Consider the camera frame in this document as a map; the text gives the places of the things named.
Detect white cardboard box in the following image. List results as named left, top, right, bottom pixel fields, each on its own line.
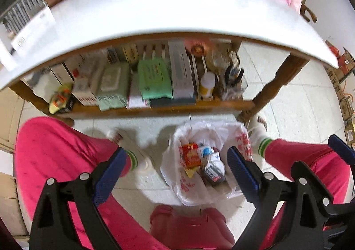
left=49, top=56, right=84, bottom=84

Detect white pack red print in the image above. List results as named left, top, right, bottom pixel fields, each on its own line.
left=128, top=72, right=152, bottom=107

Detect black box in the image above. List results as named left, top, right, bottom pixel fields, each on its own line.
left=204, top=161, right=226, bottom=185

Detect clear glass jar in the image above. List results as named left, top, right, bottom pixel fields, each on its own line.
left=205, top=45, right=240, bottom=73

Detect person's right leg red pants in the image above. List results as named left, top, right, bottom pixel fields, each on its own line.
left=261, top=139, right=353, bottom=250

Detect yellow black pack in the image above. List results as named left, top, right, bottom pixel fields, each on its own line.
left=48, top=83, right=75, bottom=114

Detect wooden coffee table white top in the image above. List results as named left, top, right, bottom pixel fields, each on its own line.
left=0, top=0, right=340, bottom=128

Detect pile of cardboard boxes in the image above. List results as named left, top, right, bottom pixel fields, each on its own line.
left=323, top=40, right=355, bottom=145

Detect white bottle yellow label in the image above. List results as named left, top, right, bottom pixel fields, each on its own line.
left=199, top=72, right=217, bottom=99

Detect pink round box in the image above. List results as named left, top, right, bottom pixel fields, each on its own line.
left=185, top=38, right=213, bottom=56

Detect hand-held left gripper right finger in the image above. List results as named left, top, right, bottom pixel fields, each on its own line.
left=227, top=146, right=324, bottom=250

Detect person's left striped sock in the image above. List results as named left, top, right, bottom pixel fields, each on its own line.
left=125, top=149, right=150, bottom=173

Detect person's cream slipper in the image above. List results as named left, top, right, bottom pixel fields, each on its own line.
left=247, top=115, right=268, bottom=134
left=107, top=128, right=156, bottom=175

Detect clear plastic container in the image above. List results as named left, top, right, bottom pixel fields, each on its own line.
left=219, top=72, right=247, bottom=101

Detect person's red top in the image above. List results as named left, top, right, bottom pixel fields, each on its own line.
left=150, top=205, right=236, bottom=250

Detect beige patterned box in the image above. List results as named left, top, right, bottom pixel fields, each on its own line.
left=122, top=43, right=139, bottom=63

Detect white box red lettering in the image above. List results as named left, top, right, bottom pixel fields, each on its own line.
left=71, top=72, right=97, bottom=106

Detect green soft pack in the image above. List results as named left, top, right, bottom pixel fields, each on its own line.
left=137, top=57, right=174, bottom=101

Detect white plastic bag red print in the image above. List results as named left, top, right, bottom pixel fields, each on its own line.
left=160, top=121, right=254, bottom=206

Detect person's right striped sock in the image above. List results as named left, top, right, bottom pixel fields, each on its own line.
left=248, top=125, right=272, bottom=155

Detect pale green wipes pack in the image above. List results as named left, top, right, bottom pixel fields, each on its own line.
left=96, top=63, right=131, bottom=112

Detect black handled pliers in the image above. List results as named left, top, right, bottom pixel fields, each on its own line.
left=224, top=63, right=245, bottom=84

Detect person's striped sock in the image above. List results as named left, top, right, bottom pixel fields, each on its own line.
left=125, top=149, right=150, bottom=173
left=248, top=125, right=272, bottom=155

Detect red cigarette box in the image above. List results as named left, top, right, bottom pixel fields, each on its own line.
left=181, top=142, right=201, bottom=169

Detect person's left cream slipper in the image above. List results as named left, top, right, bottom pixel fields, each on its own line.
left=107, top=128, right=156, bottom=175

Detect long white box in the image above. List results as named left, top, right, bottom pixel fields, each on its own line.
left=168, top=40, right=196, bottom=99

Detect grey radiator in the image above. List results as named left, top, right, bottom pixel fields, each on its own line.
left=0, top=0, right=46, bottom=31

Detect white flat carton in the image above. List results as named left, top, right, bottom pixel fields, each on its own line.
left=11, top=7, right=56, bottom=51

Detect person's right cream slipper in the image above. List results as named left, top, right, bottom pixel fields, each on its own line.
left=247, top=115, right=268, bottom=134

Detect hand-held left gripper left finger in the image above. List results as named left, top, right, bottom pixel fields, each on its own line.
left=30, top=147, right=128, bottom=250

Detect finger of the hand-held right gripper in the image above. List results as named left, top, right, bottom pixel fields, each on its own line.
left=291, top=161, right=355, bottom=228
left=328, top=134, right=355, bottom=167

